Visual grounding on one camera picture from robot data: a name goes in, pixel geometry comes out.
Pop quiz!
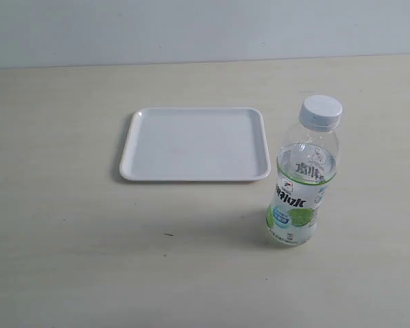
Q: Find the clear plastic drink bottle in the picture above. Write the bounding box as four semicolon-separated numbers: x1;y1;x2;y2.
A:
266;123;339;246

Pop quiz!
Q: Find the white bottle cap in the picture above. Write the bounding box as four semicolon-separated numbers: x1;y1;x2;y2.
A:
299;95;343;132

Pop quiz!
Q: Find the white plastic tray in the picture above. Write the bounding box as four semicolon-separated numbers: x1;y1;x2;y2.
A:
119;107;271;182

